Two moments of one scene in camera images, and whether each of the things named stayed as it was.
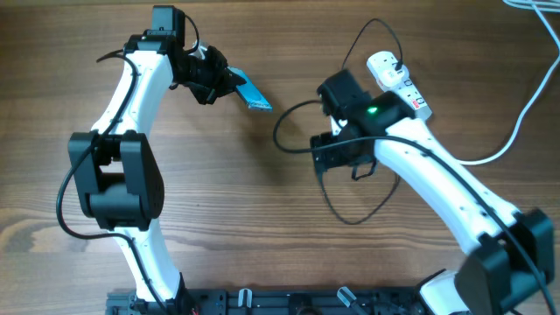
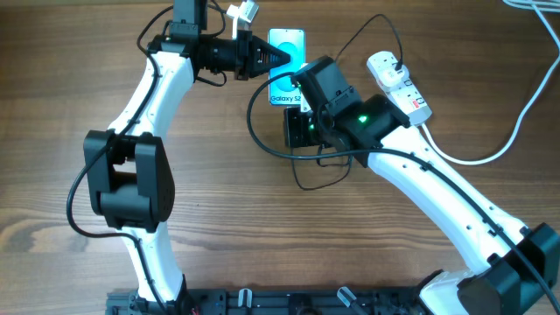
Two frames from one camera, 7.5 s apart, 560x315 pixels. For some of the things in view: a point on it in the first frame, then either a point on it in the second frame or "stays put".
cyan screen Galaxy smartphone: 250,94 → 291,41
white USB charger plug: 392,78 stays put
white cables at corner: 537,5 stays put
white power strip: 381,61 stays put
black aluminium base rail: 272,301 stays put
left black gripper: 223,80 → 252,45
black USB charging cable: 400,60 → 400,68
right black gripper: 326,153 → 297,137
